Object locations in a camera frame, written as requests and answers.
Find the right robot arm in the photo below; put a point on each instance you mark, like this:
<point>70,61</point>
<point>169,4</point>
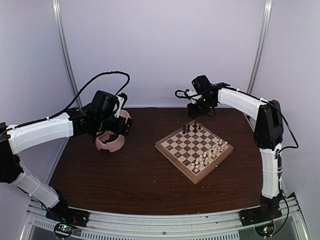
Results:
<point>267,135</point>

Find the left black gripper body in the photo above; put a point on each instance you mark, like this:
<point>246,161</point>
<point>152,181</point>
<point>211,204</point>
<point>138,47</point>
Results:
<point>106,125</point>

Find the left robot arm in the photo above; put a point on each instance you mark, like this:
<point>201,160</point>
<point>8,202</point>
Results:
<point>103,114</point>

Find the white chess pieces group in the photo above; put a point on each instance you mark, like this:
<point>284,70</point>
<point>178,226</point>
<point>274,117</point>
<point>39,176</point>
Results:
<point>210,157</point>

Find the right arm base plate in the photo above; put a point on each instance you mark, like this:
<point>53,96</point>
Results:
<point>256,215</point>

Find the right aluminium frame post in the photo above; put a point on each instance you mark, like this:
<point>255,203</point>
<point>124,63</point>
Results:
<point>264,31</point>

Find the wooden chess board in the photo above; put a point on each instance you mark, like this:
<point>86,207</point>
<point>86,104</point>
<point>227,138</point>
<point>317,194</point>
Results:
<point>182,149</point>

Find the left aluminium frame post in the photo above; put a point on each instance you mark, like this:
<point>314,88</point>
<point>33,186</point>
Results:
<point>64,48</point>

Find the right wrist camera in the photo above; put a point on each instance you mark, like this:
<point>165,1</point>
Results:
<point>191,95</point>

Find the right circuit board with LEDs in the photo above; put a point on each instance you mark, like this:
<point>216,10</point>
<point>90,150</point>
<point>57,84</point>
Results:
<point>265,230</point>

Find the left circuit board with LEDs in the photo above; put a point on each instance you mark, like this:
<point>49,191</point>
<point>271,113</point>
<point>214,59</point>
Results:
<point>63,229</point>

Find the pile of dark chess pieces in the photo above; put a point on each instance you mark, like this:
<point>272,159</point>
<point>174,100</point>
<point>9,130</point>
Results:
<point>111,138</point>

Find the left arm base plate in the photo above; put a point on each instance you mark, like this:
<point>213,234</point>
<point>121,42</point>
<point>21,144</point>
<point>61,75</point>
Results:
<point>73,217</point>

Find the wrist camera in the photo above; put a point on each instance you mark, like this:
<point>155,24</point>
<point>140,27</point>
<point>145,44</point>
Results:
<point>191,95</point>
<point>120,102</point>

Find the pink double pet bowl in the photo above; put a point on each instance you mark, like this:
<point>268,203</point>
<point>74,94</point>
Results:
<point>111,146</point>

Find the circuit board with leds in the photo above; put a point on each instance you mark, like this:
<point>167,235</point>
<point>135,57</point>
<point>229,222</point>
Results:
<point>63,229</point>
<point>265,230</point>

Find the aluminium frame post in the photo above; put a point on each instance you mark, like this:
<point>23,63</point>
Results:
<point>264,31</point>
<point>64,48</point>

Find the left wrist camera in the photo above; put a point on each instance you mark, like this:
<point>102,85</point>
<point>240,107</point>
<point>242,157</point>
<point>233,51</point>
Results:
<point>120,102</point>

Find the front aluminium rail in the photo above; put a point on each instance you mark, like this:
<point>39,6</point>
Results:
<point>224,225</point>

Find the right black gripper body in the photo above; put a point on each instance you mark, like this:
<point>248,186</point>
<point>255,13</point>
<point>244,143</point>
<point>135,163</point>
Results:
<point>201,109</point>

